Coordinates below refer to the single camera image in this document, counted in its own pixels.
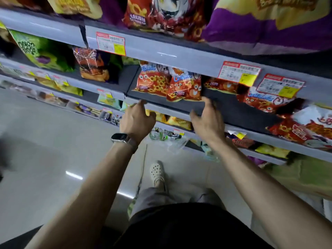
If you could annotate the large red snack bag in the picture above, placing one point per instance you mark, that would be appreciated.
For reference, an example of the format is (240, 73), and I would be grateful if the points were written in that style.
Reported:
(137, 12)

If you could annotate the red yellow price tag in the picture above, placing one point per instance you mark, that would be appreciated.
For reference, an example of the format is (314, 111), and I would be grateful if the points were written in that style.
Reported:
(109, 44)
(61, 80)
(42, 75)
(105, 93)
(233, 72)
(107, 111)
(275, 85)
(238, 135)
(179, 132)

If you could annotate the teal snack bag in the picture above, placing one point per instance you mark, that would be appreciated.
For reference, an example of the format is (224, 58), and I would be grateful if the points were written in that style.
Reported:
(210, 152)
(109, 102)

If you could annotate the person's left white clog shoe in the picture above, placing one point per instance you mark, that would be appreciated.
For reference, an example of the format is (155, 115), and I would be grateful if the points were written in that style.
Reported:
(157, 172)

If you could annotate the red white cartoon snack bag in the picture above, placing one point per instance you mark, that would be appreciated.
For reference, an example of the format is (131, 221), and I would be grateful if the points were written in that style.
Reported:
(179, 20)

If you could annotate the person's grey shorts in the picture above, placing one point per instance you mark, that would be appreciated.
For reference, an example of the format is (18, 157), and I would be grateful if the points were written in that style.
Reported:
(168, 199)

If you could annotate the green snack bag purple cartoon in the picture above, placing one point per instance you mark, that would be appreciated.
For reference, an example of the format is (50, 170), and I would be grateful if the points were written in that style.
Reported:
(44, 54)
(115, 64)

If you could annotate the tray of wafer stick packs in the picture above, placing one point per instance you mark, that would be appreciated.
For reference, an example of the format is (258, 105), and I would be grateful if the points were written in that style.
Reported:
(83, 108)

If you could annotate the smartwatch with grey band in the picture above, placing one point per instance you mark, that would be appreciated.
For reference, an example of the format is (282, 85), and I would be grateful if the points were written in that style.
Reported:
(122, 138)

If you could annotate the dark red snack bag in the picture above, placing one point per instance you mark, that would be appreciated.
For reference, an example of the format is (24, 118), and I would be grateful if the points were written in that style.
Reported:
(28, 2)

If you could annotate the person's right forearm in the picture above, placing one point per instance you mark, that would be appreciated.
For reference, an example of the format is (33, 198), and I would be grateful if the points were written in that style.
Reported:
(264, 199)

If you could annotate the person's black shirt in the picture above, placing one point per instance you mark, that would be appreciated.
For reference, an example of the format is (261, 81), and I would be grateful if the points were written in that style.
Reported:
(192, 228)

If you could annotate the blue orange-flame chip bag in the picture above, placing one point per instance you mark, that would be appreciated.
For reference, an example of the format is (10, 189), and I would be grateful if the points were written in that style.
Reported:
(90, 64)

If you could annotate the golden yellow snack bag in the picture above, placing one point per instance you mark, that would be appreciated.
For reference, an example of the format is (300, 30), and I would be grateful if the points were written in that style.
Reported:
(159, 117)
(46, 84)

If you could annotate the person's left hand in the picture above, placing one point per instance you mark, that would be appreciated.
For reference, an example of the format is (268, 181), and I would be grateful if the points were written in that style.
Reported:
(136, 123)

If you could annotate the person's left forearm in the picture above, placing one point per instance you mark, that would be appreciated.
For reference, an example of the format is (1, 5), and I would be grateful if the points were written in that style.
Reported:
(85, 199)

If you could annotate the grey store shelving unit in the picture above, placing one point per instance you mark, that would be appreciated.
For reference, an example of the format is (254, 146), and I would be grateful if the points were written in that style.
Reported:
(181, 58)

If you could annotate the large purple yellow snack bag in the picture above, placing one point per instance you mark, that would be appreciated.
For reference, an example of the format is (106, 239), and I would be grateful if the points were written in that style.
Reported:
(259, 36)

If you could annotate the person's right hand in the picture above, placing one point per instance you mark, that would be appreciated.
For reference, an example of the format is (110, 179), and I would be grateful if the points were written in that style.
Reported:
(210, 127)

